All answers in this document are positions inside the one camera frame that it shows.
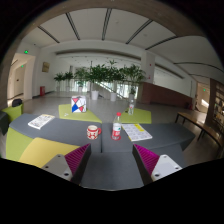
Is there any dark chair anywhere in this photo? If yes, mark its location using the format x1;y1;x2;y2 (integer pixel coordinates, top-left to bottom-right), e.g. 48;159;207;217
12;98;22;107

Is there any far clear water bottle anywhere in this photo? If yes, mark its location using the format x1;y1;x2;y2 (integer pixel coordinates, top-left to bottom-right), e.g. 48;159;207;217
128;100;134;115

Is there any yellow and white booklet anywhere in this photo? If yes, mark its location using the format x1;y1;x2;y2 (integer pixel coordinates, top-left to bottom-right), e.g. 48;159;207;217
122;124;152;142

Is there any red blue white box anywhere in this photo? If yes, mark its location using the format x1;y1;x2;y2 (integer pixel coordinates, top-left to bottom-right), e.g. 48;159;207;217
71;96;87;113

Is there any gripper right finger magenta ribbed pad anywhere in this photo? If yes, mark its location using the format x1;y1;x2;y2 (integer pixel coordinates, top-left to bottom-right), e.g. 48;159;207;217
132;144;183;185

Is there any framed wall picture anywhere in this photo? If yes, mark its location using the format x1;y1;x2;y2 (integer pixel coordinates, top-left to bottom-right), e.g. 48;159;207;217
42;62;50;73

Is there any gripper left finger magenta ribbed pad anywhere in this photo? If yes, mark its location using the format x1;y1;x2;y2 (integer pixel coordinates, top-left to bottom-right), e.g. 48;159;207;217
42;144;91;185

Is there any white magazine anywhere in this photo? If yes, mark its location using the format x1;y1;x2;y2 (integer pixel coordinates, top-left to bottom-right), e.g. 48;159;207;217
28;114;54;130

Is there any wooden bookshelf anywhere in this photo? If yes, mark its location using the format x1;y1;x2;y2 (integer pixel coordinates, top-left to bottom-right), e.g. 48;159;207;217
206;79;224;134

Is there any potted plant, white pot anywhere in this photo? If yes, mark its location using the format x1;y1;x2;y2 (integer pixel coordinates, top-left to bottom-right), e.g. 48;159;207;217
107;60;122;102
89;64;107;100
123;64;145;100

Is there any wooden bench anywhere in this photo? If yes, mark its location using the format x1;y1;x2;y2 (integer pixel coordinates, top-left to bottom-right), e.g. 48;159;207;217
176;112;224;148

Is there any red fire extinguisher box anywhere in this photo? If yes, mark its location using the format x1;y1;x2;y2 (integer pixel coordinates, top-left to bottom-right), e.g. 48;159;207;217
40;86;45;96

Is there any red and white mug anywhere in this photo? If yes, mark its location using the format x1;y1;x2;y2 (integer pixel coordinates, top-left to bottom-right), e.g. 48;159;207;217
87;125;102;140

